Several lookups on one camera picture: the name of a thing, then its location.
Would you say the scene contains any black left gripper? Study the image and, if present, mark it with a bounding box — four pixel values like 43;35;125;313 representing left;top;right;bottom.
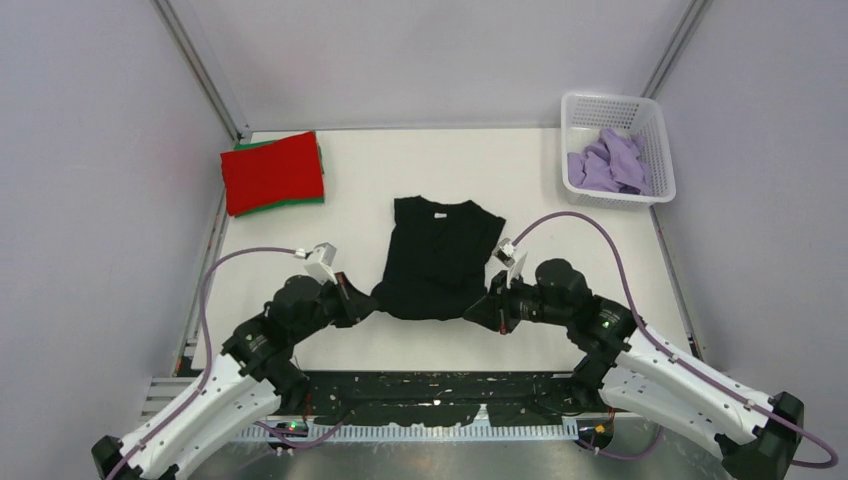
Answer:
294;271;379;341

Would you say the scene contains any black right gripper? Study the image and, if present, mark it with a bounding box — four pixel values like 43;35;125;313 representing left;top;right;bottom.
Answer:
466;268;571;334

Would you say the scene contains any black t shirt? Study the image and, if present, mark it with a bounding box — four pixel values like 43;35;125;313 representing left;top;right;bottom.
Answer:
371;196;506;321

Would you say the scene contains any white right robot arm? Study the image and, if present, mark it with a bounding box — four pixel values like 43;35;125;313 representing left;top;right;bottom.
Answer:
463;259;804;479

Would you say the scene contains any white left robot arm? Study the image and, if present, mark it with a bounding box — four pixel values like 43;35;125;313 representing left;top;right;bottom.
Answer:
92;272;379;479

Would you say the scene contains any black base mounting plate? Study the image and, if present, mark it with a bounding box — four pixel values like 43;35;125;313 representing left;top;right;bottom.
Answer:
274;371;610;427

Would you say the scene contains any green folded t shirt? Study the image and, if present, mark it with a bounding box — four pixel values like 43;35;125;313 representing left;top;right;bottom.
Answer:
233;135;327;215

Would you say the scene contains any red folded t shirt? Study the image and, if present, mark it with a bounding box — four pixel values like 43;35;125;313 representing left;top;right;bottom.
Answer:
220;131;326;218

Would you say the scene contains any purple crumpled t shirt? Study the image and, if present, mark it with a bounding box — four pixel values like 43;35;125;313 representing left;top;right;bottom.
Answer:
566;128;653;196

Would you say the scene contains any white plastic basket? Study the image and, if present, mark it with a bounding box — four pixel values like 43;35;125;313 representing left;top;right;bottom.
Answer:
561;92;677;209

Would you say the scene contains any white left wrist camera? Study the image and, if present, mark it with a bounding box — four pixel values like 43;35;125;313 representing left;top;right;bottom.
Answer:
294;242;337;285

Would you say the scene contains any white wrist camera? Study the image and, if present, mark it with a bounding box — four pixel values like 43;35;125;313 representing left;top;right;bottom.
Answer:
492;238;527;289
294;242;337;285

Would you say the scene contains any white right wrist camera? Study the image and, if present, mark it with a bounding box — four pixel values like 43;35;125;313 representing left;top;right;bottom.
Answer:
492;238;527;289

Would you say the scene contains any white slotted cable duct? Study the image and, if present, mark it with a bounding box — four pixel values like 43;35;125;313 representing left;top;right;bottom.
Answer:
165;423;581;444

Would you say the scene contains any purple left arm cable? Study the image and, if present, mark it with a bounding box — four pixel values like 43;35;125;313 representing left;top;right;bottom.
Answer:
104;246;352;480

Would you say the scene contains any aluminium frame rail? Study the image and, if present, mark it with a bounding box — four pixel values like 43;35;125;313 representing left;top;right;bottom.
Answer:
140;372;745;423

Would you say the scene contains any left aluminium corner post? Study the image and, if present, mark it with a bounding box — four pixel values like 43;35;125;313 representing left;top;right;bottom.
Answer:
152;0;252;144

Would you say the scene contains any aluminium corner post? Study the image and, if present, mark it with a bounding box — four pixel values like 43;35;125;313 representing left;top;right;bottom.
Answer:
152;0;252;144
641;0;713;100

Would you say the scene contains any right aluminium corner post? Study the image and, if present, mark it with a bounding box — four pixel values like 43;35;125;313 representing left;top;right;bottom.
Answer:
641;0;713;100

